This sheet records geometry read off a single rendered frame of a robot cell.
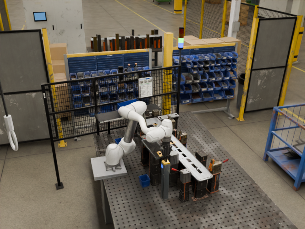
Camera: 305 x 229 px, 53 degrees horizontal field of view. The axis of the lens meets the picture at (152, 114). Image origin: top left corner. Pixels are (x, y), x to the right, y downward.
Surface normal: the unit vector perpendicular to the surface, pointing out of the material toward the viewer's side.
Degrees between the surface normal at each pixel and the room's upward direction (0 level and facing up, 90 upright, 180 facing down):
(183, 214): 0
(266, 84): 89
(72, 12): 90
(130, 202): 0
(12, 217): 0
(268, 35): 90
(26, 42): 89
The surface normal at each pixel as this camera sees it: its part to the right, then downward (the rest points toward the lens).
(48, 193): 0.00, -0.89
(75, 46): 0.28, 0.43
